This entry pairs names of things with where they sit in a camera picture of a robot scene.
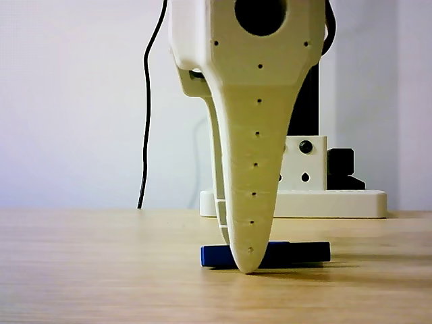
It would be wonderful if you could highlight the thick black looped cable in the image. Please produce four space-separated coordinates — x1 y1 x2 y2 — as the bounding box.
321 0 337 57

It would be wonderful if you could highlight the blue clothes peg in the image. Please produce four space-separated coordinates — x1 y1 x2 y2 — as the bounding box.
200 240 331 269

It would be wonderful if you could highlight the thin black hanging cable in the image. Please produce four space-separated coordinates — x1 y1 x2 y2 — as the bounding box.
136 0 169 210

